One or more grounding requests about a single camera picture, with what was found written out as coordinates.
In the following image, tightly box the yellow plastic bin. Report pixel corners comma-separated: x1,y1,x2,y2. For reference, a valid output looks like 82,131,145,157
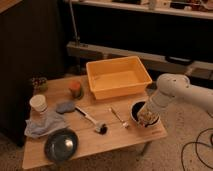
86,56,152,100

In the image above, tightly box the black floor cable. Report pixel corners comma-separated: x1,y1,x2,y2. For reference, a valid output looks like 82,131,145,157
180,109,213,171

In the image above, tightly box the white shelf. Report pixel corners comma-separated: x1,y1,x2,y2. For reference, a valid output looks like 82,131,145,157
64,0,213,20

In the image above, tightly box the blue sponge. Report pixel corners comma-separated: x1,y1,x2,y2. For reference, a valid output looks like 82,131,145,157
56,101,75,114

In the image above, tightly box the grey metal pole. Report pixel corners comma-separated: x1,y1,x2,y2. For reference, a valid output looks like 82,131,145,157
69,0,80,46

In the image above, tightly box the purple bowl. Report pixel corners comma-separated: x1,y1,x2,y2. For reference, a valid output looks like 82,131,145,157
130,99,162,128

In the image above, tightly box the wooden table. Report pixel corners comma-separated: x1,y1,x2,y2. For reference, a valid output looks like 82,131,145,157
21,75,169,171

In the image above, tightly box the orange green toy block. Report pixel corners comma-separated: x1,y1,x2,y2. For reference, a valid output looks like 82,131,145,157
69,80,83,99

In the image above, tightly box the dish brush with white handle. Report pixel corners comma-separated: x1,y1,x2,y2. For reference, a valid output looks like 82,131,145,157
76,107,108,135

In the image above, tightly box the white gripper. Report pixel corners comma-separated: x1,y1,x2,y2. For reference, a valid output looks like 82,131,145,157
136,102,159,127

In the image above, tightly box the dark metal bowl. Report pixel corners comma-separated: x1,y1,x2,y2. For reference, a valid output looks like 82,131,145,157
44,129,78,163

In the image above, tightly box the white paper cup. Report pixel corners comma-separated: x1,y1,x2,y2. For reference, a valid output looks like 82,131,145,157
29,94,48,114

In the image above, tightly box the metal fork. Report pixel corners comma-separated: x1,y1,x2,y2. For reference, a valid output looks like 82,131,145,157
110,107,129,129

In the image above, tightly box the grey cloth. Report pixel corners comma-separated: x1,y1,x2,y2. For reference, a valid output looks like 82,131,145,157
24,111,67,139

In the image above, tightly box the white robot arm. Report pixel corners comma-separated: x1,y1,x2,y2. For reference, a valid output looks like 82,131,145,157
136,73,213,127

